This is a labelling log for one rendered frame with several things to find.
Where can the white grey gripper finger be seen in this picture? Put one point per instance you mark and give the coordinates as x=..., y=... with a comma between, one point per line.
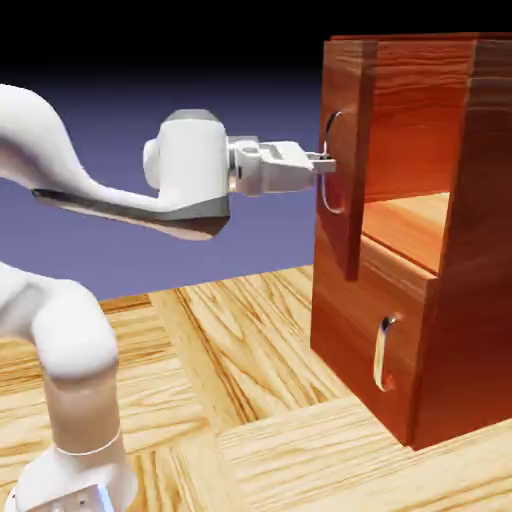
x=322, y=164

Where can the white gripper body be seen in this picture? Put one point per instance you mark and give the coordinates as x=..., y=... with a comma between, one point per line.
x=286, y=170

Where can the reddish wooden cabinet door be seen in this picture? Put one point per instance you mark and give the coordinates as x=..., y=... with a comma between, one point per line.
x=344, y=224
x=360, y=332

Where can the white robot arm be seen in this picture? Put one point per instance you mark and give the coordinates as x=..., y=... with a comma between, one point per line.
x=188, y=160

